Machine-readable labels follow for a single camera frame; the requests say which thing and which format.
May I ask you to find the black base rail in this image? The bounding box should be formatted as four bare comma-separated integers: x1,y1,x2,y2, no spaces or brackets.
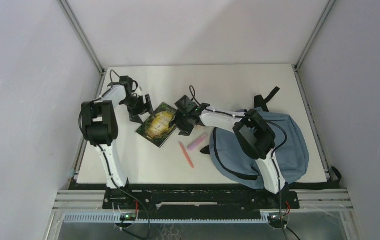
102,184,300,221

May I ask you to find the orange pen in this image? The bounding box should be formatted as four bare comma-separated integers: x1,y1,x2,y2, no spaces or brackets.
178,141,195,169

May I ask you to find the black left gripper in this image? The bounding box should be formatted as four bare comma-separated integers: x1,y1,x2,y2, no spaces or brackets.
121,94,157,125

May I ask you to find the blue student backpack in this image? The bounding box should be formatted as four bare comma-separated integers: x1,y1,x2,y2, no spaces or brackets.
200,87,342,190

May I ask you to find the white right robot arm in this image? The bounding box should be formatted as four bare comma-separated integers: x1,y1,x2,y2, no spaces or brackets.
171,95,287,208

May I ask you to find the aluminium frame front rail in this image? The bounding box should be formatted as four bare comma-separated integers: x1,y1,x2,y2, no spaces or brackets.
52,189,354,223

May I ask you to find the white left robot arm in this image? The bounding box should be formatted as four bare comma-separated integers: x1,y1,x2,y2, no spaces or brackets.
78,76,154,189

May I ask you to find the dark green book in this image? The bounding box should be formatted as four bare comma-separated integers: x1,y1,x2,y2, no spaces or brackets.
135,102,177,148

